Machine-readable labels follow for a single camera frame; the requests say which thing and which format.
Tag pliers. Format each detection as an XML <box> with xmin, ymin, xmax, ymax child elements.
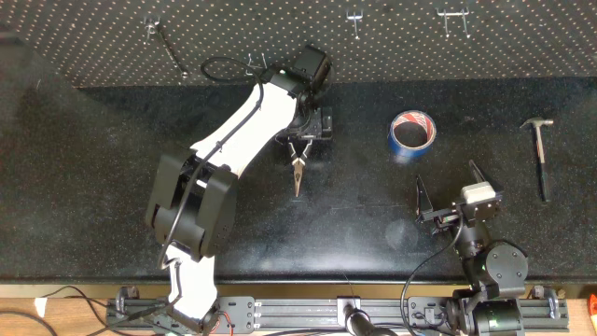
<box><xmin>285</xmin><ymin>138</ymin><xmax>315</xmax><ymax>199</ymax></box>

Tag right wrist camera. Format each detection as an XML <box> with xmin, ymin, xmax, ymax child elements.
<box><xmin>460</xmin><ymin>181</ymin><xmax>498</xmax><ymax>207</ymax></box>

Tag black cable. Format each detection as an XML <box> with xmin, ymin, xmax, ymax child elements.
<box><xmin>156</xmin><ymin>56</ymin><xmax>265</xmax><ymax>273</ymax></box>
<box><xmin>399</xmin><ymin>216</ymin><xmax>465</xmax><ymax>336</ymax></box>

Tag wrench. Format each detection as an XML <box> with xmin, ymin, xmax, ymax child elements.
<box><xmin>144</xmin><ymin>18</ymin><xmax>191</xmax><ymax>80</ymax></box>

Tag metal hook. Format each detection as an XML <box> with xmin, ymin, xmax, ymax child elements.
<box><xmin>143</xmin><ymin>15</ymin><xmax>162</xmax><ymax>46</ymax></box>
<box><xmin>245</xmin><ymin>51</ymin><xmax>270</xmax><ymax>77</ymax></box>
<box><xmin>345</xmin><ymin>9</ymin><xmax>365</xmax><ymax>41</ymax></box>
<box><xmin>435</xmin><ymin>6</ymin><xmax>472</xmax><ymax>40</ymax></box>

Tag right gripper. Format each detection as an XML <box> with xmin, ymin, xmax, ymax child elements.
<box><xmin>415</xmin><ymin>159</ymin><xmax>506</xmax><ymax>235</ymax></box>

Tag black pegboard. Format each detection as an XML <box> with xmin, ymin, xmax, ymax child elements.
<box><xmin>0</xmin><ymin>0</ymin><xmax>597</xmax><ymax>89</ymax></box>

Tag loose black wire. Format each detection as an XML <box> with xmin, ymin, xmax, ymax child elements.
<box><xmin>0</xmin><ymin>309</ymin><xmax>59</xmax><ymax>336</ymax></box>
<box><xmin>40</xmin><ymin>285</ymin><xmax>123</xmax><ymax>336</ymax></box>

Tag roll of blue tape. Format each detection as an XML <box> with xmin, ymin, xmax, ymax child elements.
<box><xmin>386</xmin><ymin>109</ymin><xmax>438</xmax><ymax>161</ymax></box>

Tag hammer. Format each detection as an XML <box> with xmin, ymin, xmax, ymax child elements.
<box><xmin>519</xmin><ymin>116</ymin><xmax>556</xmax><ymax>203</ymax></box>

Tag mounting rail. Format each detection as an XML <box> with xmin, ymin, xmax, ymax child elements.
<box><xmin>105</xmin><ymin>284</ymin><xmax>572</xmax><ymax>336</ymax></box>

